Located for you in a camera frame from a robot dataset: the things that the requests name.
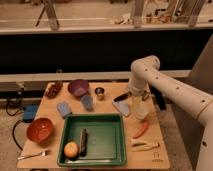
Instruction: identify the bunch of dark grapes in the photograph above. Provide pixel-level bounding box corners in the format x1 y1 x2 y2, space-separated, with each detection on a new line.
45 82 63 98

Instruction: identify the small dark clip object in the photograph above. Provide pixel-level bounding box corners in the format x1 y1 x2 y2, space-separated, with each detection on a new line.
142 91 150 101

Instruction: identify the purple bowl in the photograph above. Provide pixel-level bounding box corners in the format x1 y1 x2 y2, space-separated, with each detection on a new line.
68 79 89 98

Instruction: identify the light blue towel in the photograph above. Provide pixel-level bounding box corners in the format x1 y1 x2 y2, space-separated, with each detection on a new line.
112 101 130 117

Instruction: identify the blue box on floor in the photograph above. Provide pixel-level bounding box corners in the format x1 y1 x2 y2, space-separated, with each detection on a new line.
23 105 38 123

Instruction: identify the green plastic tray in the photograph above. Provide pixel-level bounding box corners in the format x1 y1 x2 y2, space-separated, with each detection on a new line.
57 114 127 168

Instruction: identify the black handled tool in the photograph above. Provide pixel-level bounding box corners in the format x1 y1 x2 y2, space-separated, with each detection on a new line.
114 92 131 102

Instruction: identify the blue sponge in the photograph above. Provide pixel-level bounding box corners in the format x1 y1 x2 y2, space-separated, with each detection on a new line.
57 102 71 118

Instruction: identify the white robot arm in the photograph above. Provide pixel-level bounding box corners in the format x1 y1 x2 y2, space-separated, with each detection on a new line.
128 55 213 171

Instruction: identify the white cup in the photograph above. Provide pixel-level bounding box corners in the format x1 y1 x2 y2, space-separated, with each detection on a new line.
134 101 149 120

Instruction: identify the black cable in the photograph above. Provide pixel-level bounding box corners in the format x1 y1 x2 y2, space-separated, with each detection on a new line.
5 96 26 151

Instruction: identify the apple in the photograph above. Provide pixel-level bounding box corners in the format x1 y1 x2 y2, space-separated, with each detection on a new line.
64 141 79 158

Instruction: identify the small metal cup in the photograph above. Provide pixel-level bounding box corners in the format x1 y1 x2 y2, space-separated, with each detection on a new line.
95 87 105 100

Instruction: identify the black brush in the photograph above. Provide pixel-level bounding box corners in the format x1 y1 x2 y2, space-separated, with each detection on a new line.
79 129 87 156

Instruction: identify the orange carrot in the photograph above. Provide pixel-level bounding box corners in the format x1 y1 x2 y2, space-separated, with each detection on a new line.
133 120 149 139

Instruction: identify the red bowl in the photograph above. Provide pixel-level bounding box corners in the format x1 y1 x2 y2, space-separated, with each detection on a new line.
26 118 54 144

